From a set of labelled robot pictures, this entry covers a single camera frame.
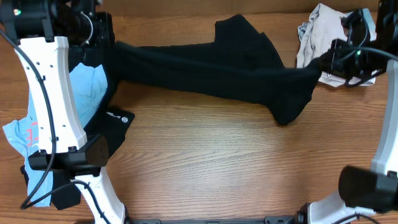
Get black t-shirt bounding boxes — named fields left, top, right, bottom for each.
left=104, top=14, right=321, bottom=125

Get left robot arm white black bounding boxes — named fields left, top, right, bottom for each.
left=1, top=0, right=128, bottom=223

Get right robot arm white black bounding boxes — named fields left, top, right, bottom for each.
left=293, top=0, right=397, bottom=224

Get beige folded shorts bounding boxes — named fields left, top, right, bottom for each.
left=295, top=2, right=379, bottom=88

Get pale blue folded cloth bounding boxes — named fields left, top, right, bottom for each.
left=346, top=9, right=377, bottom=45

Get light blue printed t-shirt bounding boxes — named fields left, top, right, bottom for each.
left=2, top=63, right=108, bottom=210

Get black garment with logo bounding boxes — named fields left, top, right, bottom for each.
left=27, top=47, right=135, bottom=205

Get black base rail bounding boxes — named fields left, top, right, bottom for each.
left=129, top=215, right=294, bottom=224

